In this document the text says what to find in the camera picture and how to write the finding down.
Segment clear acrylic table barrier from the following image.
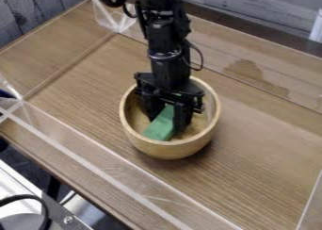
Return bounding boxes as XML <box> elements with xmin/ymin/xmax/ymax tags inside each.
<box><xmin>0</xmin><ymin>2</ymin><xmax>322</xmax><ymax>230</ymax></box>

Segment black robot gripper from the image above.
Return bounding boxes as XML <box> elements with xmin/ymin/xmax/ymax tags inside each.
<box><xmin>135</xmin><ymin>48</ymin><xmax>205</xmax><ymax>134</ymax></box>

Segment black cable lower left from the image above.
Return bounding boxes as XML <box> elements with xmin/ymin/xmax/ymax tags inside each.
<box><xmin>0</xmin><ymin>194</ymin><xmax>52</xmax><ymax>230</ymax></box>

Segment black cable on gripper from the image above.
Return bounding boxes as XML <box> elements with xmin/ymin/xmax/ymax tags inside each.
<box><xmin>182</xmin><ymin>40</ymin><xmax>205</xmax><ymax>73</ymax></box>

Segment grey metal bracket with screw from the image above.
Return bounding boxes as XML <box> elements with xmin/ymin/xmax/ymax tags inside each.
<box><xmin>47</xmin><ymin>199</ymin><xmax>94</xmax><ymax>230</ymax></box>

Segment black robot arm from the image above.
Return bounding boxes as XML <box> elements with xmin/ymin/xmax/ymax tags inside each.
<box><xmin>99</xmin><ymin>0</ymin><xmax>205</xmax><ymax>133</ymax></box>

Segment black table leg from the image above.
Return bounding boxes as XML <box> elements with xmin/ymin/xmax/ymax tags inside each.
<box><xmin>47</xmin><ymin>176</ymin><xmax>62</xmax><ymax>200</ymax></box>

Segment white post at right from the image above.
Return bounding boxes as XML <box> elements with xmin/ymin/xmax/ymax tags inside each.
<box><xmin>310</xmin><ymin>8</ymin><xmax>322</xmax><ymax>42</ymax></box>

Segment green rectangular block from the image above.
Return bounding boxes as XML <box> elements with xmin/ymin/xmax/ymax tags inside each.
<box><xmin>142</xmin><ymin>105</ymin><xmax>174</xmax><ymax>141</ymax></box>

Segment brown wooden bowl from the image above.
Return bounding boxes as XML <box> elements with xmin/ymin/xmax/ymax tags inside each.
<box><xmin>118</xmin><ymin>76</ymin><xmax>222</xmax><ymax>159</ymax></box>

